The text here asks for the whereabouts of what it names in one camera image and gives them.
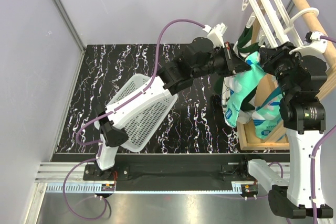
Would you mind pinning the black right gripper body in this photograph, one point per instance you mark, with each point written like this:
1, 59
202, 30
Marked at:
280, 62

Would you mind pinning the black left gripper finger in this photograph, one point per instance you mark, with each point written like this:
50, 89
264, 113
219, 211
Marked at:
237, 61
241, 68

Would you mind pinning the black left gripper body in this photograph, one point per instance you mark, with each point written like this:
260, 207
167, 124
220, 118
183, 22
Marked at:
227, 46

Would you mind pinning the mint green sock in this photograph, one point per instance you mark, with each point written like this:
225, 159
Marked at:
267, 116
239, 103

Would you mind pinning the white plastic clip hanger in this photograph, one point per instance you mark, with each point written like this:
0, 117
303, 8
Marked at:
277, 27

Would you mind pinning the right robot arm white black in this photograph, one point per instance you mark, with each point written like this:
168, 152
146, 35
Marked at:
299, 79

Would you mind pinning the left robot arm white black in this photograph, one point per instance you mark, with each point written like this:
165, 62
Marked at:
198, 59

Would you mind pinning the white green t-shirt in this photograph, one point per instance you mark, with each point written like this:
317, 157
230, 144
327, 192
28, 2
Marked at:
243, 47

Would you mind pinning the white plastic mesh basket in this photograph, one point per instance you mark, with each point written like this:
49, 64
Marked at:
143, 116

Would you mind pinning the aluminium corner profile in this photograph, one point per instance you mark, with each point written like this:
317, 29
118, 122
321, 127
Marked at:
69, 24

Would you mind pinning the wooden drying rack frame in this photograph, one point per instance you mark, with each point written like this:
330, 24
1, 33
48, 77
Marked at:
247, 138

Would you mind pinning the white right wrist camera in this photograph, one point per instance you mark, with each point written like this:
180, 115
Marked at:
313, 45

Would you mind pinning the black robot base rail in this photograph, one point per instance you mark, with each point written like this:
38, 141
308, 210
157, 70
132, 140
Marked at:
173, 172

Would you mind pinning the white slotted cable duct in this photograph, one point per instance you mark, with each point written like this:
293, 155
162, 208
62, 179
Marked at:
102, 189

